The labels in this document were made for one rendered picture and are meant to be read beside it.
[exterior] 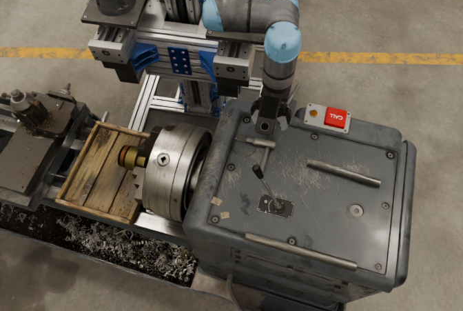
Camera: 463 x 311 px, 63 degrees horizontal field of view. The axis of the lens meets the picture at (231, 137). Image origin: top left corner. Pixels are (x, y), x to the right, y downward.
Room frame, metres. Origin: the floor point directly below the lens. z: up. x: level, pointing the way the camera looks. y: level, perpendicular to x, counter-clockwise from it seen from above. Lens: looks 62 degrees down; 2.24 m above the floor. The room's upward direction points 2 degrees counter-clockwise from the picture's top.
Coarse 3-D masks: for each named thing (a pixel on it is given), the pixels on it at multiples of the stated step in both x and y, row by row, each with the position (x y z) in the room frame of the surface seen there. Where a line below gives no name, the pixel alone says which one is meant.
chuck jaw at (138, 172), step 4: (136, 168) 0.50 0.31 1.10; (140, 168) 0.50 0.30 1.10; (144, 168) 0.50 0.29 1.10; (132, 172) 0.48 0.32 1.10; (136, 172) 0.48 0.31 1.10; (140, 172) 0.48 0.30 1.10; (144, 172) 0.48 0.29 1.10; (136, 176) 0.47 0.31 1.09; (140, 176) 0.47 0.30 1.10; (136, 180) 0.46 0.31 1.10; (140, 180) 0.46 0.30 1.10; (136, 184) 0.44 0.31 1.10; (140, 184) 0.44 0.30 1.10; (140, 188) 0.43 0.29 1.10; (136, 192) 0.41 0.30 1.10; (140, 192) 0.41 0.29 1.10; (136, 196) 0.40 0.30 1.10; (140, 196) 0.40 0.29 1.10; (136, 200) 0.39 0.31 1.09; (140, 200) 0.39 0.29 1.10; (148, 208) 0.37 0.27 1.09
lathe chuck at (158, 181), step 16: (176, 128) 0.58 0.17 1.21; (192, 128) 0.59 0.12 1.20; (160, 144) 0.51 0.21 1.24; (176, 144) 0.51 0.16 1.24; (176, 160) 0.46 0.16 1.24; (144, 176) 0.43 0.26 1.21; (160, 176) 0.42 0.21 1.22; (144, 192) 0.39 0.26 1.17; (160, 192) 0.38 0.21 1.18; (160, 208) 0.35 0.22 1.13
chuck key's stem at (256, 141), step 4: (236, 136) 0.52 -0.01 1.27; (240, 136) 0.51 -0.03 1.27; (244, 136) 0.51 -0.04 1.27; (236, 140) 0.51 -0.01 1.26; (240, 140) 0.50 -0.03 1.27; (244, 140) 0.50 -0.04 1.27; (248, 140) 0.50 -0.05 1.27; (252, 140) 0.50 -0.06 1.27; (256, 140) 0.50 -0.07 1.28; (260, 140) 0.50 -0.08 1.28; (264, 140) 0.50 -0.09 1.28; (256, 144) 0.49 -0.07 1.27; (260, 144) 0.49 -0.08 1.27; (264, 144) 0.49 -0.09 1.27; (268, 144) 0.48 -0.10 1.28; (272, 144) 0.48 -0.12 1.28; (272, 148) 0.47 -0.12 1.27
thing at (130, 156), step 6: (120, 150) 0.56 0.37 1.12; (126, 150) 0.56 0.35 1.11; (132, 150) 0.55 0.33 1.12; (120, 156) 0.54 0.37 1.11; (126, 156) 0.54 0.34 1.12; (132, 156) 0.53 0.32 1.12; (138, 156) 0.54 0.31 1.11; (120, 162) 0.52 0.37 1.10; (126, 162) 0.52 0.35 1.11; (132, 162) 0.52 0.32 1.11; (138, 162) 0.52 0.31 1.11; (144, 162) 0.52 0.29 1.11; (126, 168) 0.51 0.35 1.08; (132, 168) 0.50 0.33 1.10
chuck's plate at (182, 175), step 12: (192, 132) 0.56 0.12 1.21; (204, 132) 0.57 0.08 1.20; (192, 144) 0.51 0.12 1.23; (204, 144) 0.55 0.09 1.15; (192, 156) 0.47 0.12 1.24; (180, 168) 0.44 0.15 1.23; (192, 168) 0.45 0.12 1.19; (180, 180) 0.41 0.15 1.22; (180, 192) 0.38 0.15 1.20; (180, 204) 0.35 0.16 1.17; (180, 216) 0.33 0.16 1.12
